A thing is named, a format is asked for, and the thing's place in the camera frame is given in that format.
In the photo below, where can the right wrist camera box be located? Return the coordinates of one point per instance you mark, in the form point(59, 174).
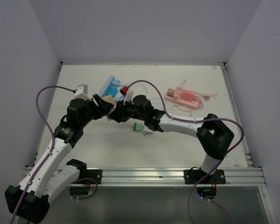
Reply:
point(127, 94)

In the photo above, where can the blue round plug adapter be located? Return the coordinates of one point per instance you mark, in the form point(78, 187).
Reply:
point(112, 91)

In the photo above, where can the tan cube socket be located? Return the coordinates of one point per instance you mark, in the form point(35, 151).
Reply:
point(109, 99)

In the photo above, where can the tan cube adapter on strip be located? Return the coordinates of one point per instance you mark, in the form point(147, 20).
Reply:
point(170, 92)

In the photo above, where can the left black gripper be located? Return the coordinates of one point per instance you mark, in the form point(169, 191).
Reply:
point(103, 108)

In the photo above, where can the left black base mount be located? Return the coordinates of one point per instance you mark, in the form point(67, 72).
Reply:
point(89, 176)

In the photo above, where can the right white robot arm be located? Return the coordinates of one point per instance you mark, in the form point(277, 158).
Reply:
point(214, 136)

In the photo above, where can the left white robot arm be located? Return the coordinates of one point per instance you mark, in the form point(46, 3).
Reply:
point(31, 198)

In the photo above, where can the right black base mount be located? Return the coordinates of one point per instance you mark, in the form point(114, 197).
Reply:
point(194, 174)

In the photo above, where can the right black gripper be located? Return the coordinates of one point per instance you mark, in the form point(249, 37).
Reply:
point(119, 115)

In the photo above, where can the aluminium front rail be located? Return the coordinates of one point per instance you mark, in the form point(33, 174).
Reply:
point(175, 177)

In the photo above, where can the white charger plug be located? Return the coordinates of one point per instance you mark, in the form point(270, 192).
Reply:
point(147, 133)

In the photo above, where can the green charger plug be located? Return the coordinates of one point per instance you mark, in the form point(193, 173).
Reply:
point(137, 127)

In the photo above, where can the red pink charger plug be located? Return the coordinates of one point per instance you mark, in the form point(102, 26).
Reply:
point(187, 96)

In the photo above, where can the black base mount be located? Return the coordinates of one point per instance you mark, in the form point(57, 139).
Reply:
point(89, 176)
point(194, 174)

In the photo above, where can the blue power strip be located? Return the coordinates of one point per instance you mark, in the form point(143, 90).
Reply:
point(111, 81)

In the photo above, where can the pink power strip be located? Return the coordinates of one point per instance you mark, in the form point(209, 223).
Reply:
point(193, 104)

